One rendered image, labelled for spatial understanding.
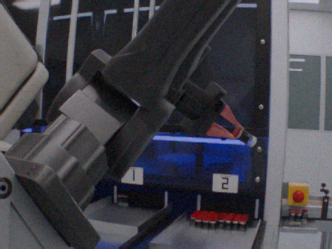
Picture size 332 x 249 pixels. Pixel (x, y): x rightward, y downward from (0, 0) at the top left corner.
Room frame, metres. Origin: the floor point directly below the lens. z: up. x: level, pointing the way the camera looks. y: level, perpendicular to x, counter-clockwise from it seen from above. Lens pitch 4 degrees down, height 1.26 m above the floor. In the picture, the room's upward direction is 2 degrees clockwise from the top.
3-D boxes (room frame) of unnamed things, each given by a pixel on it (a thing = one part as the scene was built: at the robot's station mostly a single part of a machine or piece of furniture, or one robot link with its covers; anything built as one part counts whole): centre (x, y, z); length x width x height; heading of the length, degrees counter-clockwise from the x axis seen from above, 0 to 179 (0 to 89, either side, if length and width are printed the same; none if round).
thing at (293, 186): (1.23, -0.33, 0.99); 0.08 x 0.07 x 0.07; 167
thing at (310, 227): (1.27, -0.35, 0.87); 0.14 x 0.13 x 0.02; 167
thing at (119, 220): (1.25, 0.28, 0.90); 0.34 x 0.26 x 0.04; 167
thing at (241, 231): (1.15, -0.05, 0.90); 0.18 x 0.02 x 0.05; 77
